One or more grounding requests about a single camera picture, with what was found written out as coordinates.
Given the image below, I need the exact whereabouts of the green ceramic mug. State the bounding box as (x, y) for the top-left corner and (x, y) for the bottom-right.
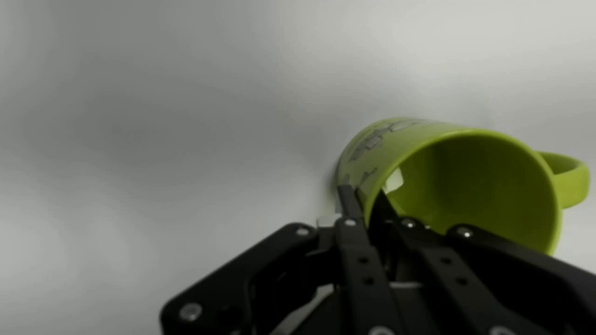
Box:
(335, 116), (590, 252)

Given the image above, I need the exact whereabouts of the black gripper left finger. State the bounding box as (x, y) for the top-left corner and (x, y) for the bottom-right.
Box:
(160, 185), (404, 335)

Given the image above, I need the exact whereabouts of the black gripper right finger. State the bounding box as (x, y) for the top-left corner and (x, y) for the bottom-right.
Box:
(370, 195), (596, 335)

